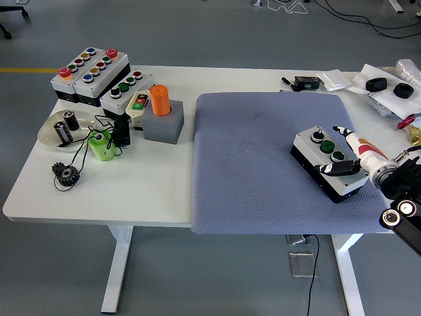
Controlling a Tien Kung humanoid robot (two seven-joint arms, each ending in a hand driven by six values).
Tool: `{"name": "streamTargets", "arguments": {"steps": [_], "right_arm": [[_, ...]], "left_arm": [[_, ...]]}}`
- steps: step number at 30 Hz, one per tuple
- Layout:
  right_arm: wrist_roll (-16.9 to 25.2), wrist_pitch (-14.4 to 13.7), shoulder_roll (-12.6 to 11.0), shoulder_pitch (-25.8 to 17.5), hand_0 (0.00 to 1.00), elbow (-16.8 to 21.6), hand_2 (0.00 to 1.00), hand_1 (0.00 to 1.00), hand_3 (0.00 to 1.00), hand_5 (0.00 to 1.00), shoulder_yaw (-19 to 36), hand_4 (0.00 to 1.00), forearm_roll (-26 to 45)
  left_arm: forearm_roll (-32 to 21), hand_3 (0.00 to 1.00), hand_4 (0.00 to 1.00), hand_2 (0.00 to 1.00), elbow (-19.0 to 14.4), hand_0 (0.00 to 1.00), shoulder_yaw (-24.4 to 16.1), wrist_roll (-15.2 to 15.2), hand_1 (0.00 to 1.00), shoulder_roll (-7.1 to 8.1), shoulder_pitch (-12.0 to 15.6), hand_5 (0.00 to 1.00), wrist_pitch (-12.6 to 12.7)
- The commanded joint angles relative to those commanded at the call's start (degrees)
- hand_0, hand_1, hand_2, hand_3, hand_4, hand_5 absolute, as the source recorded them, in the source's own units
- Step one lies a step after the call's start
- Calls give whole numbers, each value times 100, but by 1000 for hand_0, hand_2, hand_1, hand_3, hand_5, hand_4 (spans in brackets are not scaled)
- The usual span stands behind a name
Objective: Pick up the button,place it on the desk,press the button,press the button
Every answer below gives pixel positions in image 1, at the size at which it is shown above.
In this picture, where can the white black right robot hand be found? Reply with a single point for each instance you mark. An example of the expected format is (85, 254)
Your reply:
(365, 149)

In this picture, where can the white four-control button box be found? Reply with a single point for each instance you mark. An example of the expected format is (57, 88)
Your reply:
(345, 185)
(112, 104)

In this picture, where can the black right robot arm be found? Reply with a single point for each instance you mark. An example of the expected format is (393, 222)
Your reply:
(401, 184)

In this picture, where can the white five-button control box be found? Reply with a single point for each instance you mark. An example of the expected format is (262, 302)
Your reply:
(105, 77)
(60, 86)

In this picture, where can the black module green terminal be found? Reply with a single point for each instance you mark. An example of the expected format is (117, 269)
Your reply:
(306, 82)

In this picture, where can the clear bubble wrap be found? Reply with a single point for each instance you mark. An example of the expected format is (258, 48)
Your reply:
(408, 67)

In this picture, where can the black plug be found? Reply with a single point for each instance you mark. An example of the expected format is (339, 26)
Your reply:
(286, 80)

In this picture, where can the small metal floor socket plate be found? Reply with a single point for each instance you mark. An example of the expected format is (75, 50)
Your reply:
(296, 239)

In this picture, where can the grey-blue textured mat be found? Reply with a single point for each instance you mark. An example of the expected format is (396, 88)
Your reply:
(250, 158)

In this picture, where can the white table leg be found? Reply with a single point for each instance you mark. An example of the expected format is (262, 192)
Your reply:
(348, 270)
(116, 263)

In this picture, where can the large metal floor socket plate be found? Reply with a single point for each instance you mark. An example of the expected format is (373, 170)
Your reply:
(302, 265)

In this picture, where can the white furniture leg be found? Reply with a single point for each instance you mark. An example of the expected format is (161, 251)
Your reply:
(396, 6)

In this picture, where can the grey block with hole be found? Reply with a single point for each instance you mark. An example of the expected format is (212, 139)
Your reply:
(161, 130)

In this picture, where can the orange cylinder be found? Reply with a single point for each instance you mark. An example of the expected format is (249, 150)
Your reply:
(160, 102)

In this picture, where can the small black device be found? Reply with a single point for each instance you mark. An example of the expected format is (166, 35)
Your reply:
(121, 135)

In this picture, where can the green plastic spool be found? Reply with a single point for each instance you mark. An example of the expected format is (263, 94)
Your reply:
(103, 151)

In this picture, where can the black cylindrical capacitor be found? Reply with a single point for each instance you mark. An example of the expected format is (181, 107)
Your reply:
(63, 132)
(72, 122)

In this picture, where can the black metal gear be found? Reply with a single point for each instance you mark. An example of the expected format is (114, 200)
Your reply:
(70, 177)

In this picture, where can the silver metal dish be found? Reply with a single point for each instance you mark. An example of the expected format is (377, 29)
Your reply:
(49, 135)

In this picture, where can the black office chair base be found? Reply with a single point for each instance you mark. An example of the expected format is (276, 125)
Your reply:
(6, 34)

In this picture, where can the cream pendant switch box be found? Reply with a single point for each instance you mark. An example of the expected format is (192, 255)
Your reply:
(131, 113)

